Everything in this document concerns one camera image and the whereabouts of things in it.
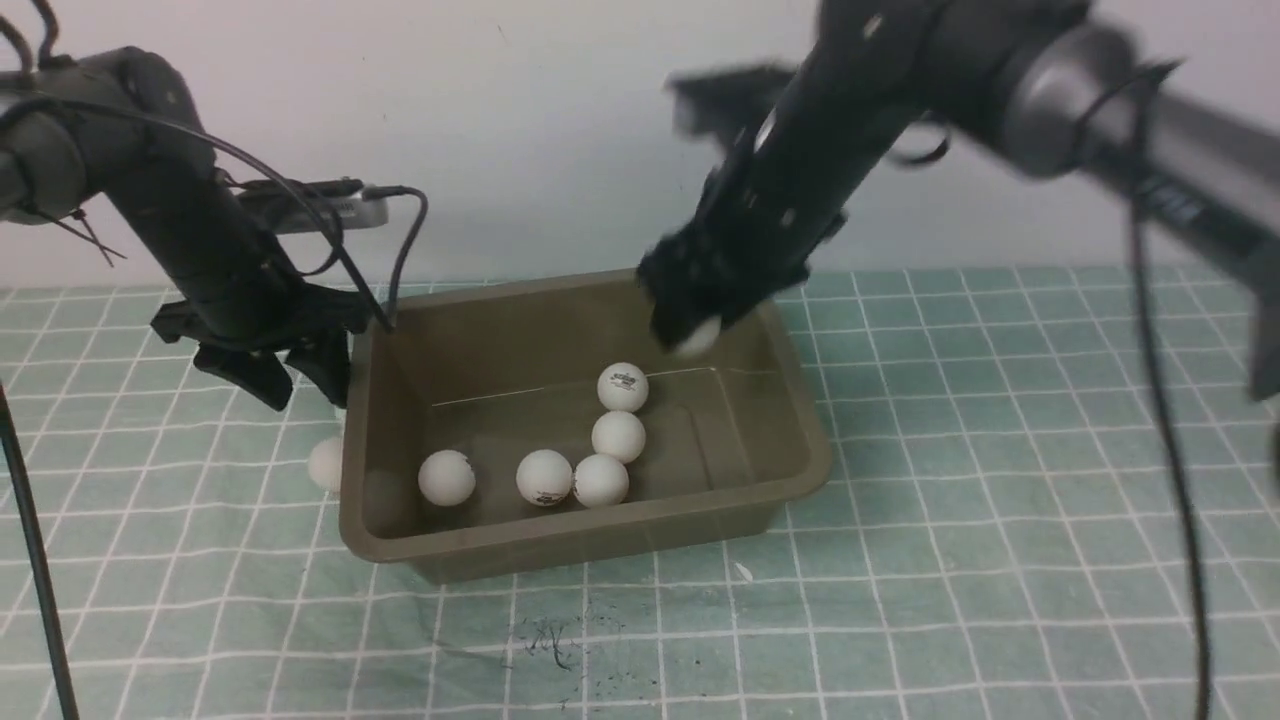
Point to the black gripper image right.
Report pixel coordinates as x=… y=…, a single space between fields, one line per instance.
x=724 y=262

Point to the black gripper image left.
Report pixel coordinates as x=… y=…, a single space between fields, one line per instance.
x=237 y=323

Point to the white ball with logo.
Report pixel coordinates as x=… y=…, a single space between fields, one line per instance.
x=701 y=340
x=544 y=477

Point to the olive green plastic bin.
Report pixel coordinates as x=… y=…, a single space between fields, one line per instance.
x=499 y=371

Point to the white ball plain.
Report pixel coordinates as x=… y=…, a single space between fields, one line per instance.
x=600 y=480

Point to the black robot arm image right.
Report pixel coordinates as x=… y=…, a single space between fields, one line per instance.
x=1041 y=84

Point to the green checkered tablecloth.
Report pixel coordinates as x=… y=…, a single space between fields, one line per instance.
x=996 y=539

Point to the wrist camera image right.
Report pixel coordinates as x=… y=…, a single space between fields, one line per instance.
x=718 y=104

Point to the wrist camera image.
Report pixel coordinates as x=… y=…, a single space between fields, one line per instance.
x=351 y=202
x=718 y=104

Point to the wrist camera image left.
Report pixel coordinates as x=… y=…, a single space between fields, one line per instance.
x=351 y=202

